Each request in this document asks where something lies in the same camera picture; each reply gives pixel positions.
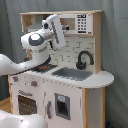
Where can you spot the black toy stovetop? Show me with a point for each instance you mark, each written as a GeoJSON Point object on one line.
{"type": "Point", "coordinates": [43, 69]}

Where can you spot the grey range hood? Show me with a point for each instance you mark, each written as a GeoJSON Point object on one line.
{"type": "Point", "coordinates": [36, 23]}

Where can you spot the grey toy sink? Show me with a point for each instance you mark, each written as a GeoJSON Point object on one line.
{"type": "Point", "coordinates": [72, 74]}

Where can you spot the red stove knob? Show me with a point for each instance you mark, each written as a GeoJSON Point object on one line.
{"type": "Point", "coordinates": [34, 83]}
{"type": "Point", "coordinates": [15, 78]}

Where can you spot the grey fridge door handle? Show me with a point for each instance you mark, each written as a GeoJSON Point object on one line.
{"type": "Point", "coordinates": [48, 109]}

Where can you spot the white toy microwave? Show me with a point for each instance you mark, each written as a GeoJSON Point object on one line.
{"type": "Point", "coordinates": [78, 23]}

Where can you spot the wooden toy kitchen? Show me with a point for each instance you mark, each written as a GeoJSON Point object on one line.
{"type": "Point", "coordinates": [87, 97]}

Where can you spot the grey ice dispenser panel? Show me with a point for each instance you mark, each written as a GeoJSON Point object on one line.
{"type": "Point", "coordinates": [62, 106]}

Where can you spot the left red stove knob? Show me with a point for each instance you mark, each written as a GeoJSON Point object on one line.
{"type": "Point", "coordinates": [15, 78]}

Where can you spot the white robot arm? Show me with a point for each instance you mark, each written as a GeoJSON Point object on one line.
{"type": "Point", "coordinates": [36, 42]}

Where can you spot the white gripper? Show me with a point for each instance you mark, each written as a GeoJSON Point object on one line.
{"type": "Point", "coordinates": [55, 35]}

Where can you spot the black toy faucet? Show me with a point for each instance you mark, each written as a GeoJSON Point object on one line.
{"type": "Point", "coordinates": [82, 65]}

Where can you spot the right red stove knob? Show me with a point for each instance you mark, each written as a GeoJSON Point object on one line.
{"type": "Point", "coordinates": [34, 83]}

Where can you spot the toy oven door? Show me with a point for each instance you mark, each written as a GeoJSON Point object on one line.
{"type": "Point", "coordinates": [26, 103]}

